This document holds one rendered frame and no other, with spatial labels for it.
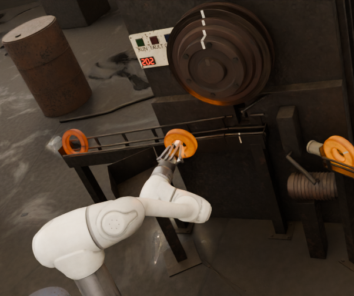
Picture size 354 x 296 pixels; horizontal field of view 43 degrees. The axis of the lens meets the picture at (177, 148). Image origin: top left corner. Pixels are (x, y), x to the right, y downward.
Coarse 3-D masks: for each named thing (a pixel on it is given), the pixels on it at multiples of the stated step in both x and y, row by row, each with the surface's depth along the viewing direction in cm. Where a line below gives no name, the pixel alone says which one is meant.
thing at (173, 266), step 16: (128, 160) 234; (144, 160) 237; (112, 176) 237; (128, 176) 239; (144, 176) 236; (112, 192) 218; (128, 192) 231; (160, 224) 244; (176, 240) 252; (192, 240) 272; (176, 256) 259; (192, 256) 262; (176, 272) 256
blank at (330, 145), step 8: (336, 136) 184; (328, 144) 188; (336, 144) 183; (344, 144) 180; (328, 152) 191; (336, 152) 190; (344, 152) 182; (352, 152) 179; (344, 160) 185; (352, 160) 180
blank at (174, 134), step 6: (168, 132) 206; (174, 132) 203; (180, 132) 202; (186, 132) 203; (168, 138) 206; (174, 138) 205; (180, 138) 203; (186, 138) 202; (192, 138) 203; (168, 144) 209; (186, 144) 205; (192, 144) 204; (186, 150) 207; (192, 150) 206; (186, 156) 210
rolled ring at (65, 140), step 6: (66, 132) 276; (72, 132) 273; (78, 132) 272; (66, 138) 277; (78, 138) 272; (84, 138) 272; (66, 144) 279; (84, 144) 271; (66, 150) 280; (72, 150) 281; (84, 150) 273
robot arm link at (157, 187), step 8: (152, 176) 187; (160, 176) 186; (144, 184) 186; (152, 184) 182; (160, 184) 182; (168, 184) 184; (144, 192) 180; (152, 192) 179; (160, 192) 180; (168, 192) 181; (168, 200) 180
